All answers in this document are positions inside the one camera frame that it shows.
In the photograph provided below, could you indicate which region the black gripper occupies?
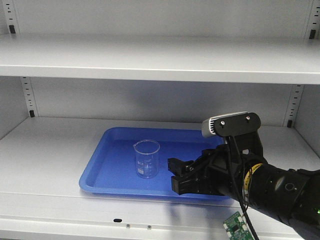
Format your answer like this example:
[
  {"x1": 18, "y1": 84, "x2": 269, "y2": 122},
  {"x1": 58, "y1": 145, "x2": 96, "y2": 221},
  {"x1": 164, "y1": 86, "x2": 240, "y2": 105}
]
[{"x1": 167, "y1": 144, "x2": 263, "y2": 197}]

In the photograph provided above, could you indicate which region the clear glass beaker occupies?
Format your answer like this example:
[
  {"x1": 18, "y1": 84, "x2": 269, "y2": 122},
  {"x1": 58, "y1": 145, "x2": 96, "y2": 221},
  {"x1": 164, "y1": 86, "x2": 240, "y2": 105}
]
[{"x1": 133, "y1": 139, "x2": 160, "y2": 179}]

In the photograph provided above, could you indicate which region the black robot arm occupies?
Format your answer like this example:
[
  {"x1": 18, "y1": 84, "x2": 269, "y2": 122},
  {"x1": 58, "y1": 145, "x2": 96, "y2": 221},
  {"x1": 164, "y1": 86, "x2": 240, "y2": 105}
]
[{"x1": 168, "y1": 144, "x2": 320, "y2": 240}]

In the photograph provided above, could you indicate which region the white cabinet shelf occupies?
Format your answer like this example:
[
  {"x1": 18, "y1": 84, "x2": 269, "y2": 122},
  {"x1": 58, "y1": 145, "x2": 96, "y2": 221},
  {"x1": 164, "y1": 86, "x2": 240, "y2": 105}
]
[{"x1": 0, "y1": 33, "x2": 320, "y2": 85}]

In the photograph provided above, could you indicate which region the blue plastic tray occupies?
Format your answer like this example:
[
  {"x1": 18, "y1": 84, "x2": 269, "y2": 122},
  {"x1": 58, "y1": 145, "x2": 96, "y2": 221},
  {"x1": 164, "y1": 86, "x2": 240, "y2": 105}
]
[{"x1": 79, "y1": 127, "x2": 227, "y2": 202}]

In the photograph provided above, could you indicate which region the green circuit board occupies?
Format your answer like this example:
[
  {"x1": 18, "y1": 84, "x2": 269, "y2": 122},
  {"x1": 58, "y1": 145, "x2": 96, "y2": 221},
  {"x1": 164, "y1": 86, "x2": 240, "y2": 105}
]
[{"x1": 223, "y1": 211, "x2": 254, "y2": 240}]

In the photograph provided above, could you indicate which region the black cable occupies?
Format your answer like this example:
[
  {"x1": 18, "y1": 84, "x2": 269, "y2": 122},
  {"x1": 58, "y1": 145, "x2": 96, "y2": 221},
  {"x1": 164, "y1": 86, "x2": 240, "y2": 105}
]
[{"x1": 226, "y1": 136, "x2": 261, "y2": 240}]

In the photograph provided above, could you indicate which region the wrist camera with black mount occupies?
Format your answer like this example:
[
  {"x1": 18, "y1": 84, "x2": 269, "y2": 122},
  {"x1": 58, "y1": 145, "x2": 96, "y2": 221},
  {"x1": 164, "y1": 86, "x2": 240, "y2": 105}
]
[{"x1": 201, "y1": 112, "x2": 267, "y2": 164}]

